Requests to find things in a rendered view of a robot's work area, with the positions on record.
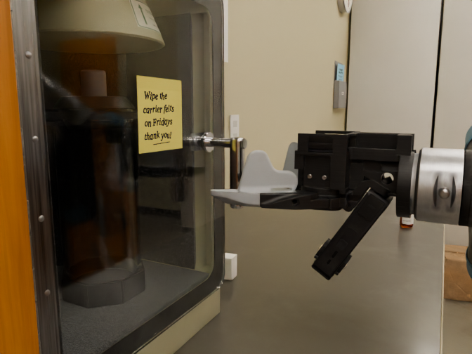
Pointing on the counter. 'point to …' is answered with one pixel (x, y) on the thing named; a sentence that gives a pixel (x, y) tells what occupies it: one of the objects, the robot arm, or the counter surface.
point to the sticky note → (159, 114)
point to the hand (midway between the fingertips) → (239, 187)
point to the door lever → (237, 161)
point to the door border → (36, 172)
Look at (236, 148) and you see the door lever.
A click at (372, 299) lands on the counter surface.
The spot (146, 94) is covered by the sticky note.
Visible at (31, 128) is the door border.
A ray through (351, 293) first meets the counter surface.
